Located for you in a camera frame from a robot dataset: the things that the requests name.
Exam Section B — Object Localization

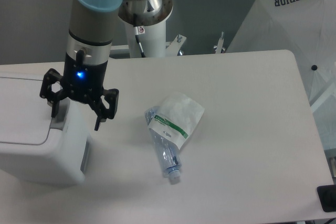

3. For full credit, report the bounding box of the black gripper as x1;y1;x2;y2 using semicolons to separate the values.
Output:
39;56;119;131

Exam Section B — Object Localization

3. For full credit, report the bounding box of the white push-button trash can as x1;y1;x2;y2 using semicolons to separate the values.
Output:
1;71;91;185

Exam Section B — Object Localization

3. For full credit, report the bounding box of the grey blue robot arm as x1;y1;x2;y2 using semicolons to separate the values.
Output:
40;0;172;127

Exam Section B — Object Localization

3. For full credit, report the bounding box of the white green plastic pouch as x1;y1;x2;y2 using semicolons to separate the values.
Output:
149;92;205;149

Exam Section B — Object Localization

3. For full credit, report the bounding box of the crushed clear plastic bottle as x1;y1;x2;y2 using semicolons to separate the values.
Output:
143;105;183;185

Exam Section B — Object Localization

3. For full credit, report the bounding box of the white superior umbrella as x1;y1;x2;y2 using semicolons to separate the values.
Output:
228;0;335;150

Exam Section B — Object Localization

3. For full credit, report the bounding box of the black device at table edge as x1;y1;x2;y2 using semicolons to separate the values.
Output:
317;185;335;212

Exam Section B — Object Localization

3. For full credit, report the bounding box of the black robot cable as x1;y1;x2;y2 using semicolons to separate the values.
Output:
132;13;146;58

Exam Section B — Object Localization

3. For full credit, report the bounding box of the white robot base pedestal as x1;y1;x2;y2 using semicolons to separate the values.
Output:
119;0;173;58

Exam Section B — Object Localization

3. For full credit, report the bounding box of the white metal frame bracket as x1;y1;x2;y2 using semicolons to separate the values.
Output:
109;31;226;59

